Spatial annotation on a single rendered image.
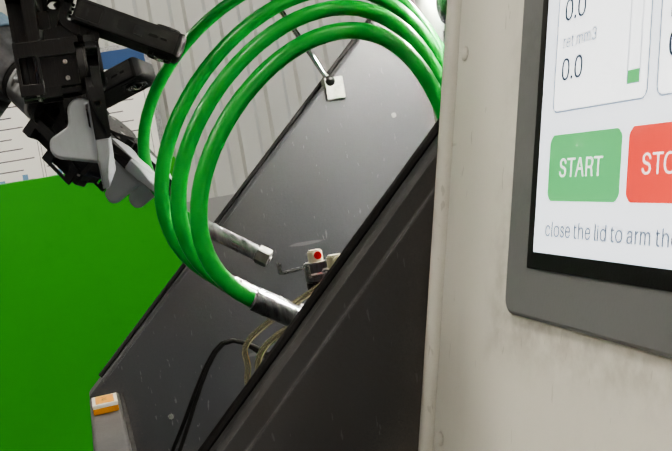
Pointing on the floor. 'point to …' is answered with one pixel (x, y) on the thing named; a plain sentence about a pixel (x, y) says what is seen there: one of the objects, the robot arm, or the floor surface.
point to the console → (536, 359)
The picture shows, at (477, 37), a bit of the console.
